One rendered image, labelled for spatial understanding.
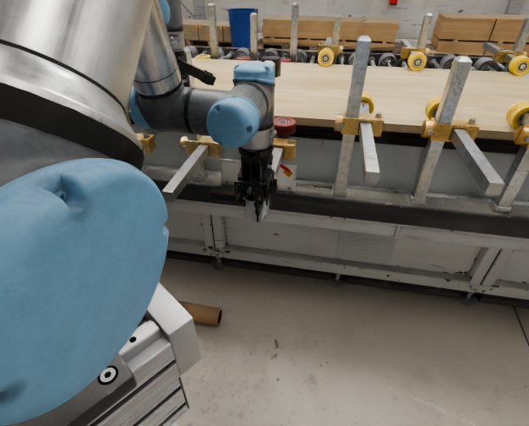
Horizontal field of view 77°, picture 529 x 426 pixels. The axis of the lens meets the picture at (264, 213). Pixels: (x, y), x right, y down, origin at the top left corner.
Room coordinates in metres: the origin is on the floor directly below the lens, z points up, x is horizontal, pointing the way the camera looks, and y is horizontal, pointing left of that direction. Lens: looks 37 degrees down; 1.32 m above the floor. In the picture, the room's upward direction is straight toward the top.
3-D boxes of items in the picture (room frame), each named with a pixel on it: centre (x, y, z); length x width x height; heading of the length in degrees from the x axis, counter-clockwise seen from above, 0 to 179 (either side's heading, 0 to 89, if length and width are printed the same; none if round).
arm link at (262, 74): (0.63, 0.02, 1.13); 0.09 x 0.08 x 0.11; 167
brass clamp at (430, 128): (0.90, -0.52, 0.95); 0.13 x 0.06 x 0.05; 79
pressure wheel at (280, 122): (1.06, -0.06, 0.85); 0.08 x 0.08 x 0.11
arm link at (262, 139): (0.63, 0.02, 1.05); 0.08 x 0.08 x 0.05
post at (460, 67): (0.90, -0.50, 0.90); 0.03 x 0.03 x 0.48; 79
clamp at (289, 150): (0.99, -0.03, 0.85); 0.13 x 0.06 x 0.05; 79
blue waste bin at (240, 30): (6.90, 0.37, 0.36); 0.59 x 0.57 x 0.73; 165
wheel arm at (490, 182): (0.83, -0.53, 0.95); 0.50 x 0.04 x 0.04; 169
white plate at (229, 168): (0.98, 0.02, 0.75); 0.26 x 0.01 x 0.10; 79
